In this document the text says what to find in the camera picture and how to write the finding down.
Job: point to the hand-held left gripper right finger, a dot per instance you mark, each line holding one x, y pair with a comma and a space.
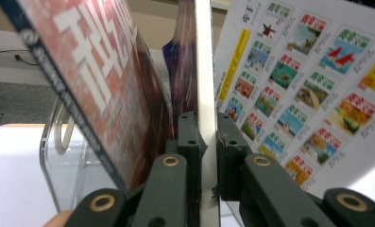
232, 151

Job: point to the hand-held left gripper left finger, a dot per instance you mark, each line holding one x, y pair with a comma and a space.
193, 151

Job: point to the magazine with blue front cover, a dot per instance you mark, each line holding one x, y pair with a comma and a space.
205, 63

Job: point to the white magazine with picture grid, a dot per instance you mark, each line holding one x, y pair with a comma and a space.
301, 94

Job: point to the clear acrylic book rack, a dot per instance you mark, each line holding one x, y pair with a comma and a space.
81, 176

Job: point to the white table cover board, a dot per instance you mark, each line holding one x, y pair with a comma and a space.
12, 176

